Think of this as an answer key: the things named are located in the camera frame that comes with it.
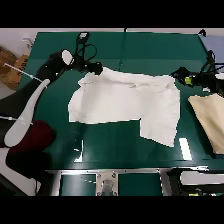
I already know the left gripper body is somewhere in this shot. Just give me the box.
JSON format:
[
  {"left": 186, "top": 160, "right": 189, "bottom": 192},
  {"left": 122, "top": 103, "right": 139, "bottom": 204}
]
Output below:
[{"left": 80, "top": 61, "right": 104, "bottom": 77}]

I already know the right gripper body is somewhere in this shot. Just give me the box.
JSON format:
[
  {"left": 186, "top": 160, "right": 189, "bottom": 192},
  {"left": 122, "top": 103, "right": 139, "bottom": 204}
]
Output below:
[{"left": 170, "top": 66, "right": 196, "bottom": 87}]

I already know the white T-shirt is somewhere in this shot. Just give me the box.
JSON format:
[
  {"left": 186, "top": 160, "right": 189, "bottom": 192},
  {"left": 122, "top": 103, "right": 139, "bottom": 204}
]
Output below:
[{"left": 67, "top": 66, "right": 181, "bottom": 148}]

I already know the cream garment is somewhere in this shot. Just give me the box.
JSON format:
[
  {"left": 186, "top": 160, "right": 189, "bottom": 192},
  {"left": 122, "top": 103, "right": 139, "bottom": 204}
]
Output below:
[{"left": 187, "top": 92, "right": 224, "bottom": 155}]

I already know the brown cardboard box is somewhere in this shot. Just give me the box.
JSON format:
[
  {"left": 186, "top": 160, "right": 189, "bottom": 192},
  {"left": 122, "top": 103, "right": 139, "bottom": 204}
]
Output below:
[{"left": 0, "top": 46, "right": 30, "bottom": 91}]

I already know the red garment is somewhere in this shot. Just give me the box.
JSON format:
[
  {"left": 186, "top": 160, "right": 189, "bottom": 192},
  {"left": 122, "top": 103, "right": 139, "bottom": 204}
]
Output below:
[{"left": 6, "top": 120, "right": 56, "bottom": 158}]

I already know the black cable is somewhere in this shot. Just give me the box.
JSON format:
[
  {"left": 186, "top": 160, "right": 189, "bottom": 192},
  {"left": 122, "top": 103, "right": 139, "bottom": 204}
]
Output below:
[
  {"left": 199, "top": 49, "right": 224, "bottom": 76},
  {"left": 73, "top": 41, "right": 99, "bottom": 66}
]

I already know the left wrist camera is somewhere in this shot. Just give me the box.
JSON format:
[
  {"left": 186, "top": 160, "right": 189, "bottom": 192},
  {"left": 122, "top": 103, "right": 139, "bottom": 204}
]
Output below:
[{"left": 75, "top": 31, "right": 90, "bottom": 51}]

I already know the silver frame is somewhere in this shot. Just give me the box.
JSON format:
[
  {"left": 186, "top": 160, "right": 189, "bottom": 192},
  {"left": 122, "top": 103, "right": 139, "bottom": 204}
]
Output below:
[{"left": 44, "top": 165, "right": 211, "bottom": 197}]

